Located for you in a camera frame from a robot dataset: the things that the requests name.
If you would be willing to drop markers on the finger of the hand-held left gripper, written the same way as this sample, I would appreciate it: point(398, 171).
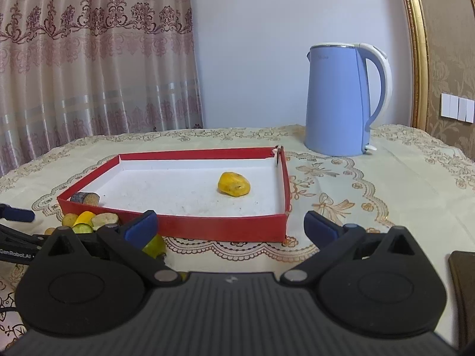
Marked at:
point(18, 234)
point(18, 214)

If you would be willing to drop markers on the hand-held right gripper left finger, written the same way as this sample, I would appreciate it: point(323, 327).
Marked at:
point(141, 230)

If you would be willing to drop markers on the red cardboard box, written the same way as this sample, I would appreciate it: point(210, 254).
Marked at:
point(222, 226)

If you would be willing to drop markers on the patterned pink curtain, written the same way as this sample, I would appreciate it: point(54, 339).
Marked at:
point(92, 63)

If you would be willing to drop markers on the yellow pepper piece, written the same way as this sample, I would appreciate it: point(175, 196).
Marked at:
point(85, 217)

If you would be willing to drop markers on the green jujube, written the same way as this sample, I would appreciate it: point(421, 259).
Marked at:
point(155, 247)

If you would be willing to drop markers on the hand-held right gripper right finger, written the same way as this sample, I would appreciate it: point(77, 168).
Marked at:
point(321, 228)

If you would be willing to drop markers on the gold wall moulding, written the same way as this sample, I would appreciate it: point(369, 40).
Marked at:
point(415, 44)

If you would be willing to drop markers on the yellow fruit piece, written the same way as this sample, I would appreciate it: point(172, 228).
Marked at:
point(233, 184)

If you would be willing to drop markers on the cucumber piece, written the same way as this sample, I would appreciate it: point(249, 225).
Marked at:
point(82, 228)

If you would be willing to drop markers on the blue electric kettle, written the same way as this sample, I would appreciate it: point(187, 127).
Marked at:
point(334, 100)

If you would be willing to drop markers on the white wall switch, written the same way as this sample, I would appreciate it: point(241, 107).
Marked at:
point(458, 108)

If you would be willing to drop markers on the eggplant piece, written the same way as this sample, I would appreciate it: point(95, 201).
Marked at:
point(105, 219)
point(87, 198)

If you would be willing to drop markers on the dark brown flat case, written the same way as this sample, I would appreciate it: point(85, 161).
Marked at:
point(464, 293)

